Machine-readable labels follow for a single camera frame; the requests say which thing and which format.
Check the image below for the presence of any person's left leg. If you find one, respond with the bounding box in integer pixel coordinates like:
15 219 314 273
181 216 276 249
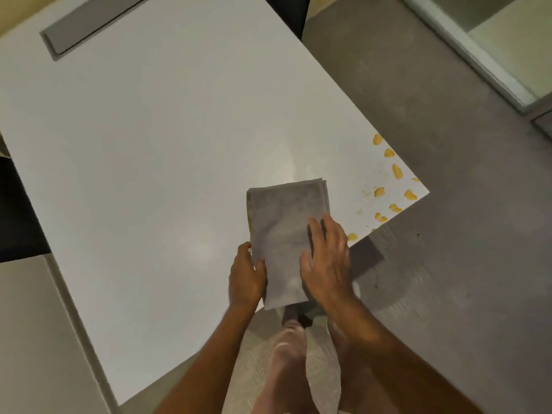
254 304 312 414

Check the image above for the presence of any person's right leg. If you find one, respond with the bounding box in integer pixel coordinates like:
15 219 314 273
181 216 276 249
302 304 391 414

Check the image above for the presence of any person's right hand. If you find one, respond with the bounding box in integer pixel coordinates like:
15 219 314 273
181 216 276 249
299 214 353 316

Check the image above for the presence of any group of yellow smears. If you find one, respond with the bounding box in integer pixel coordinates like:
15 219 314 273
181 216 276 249
346 133 421 243

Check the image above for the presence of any person's left hand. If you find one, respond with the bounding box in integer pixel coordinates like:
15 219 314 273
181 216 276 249
228 241 268 309

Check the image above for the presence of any person's leg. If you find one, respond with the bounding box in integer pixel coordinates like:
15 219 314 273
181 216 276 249
302 304 391 414
254 304 312 414

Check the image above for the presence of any grey table cable flap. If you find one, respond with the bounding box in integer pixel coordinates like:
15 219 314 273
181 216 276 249
40 0 155 62

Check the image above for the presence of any person's left forearm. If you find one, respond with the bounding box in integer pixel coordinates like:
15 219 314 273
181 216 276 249
152 300 264 414

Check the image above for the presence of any grey cloth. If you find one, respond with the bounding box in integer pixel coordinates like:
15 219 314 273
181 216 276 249
246 178 332 311

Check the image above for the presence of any person's right forearm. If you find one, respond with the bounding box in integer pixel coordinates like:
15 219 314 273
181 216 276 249
324 297 484 414

